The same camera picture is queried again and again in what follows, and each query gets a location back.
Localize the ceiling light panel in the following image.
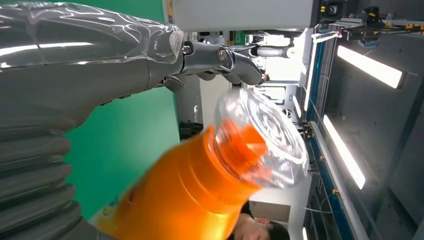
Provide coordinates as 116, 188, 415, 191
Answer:
336, 44, 408, 90

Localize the person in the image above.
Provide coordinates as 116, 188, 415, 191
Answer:
227, 200, 291, 240

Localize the orange detergent bottle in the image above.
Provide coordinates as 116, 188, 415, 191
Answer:
95, 87, 311, 240

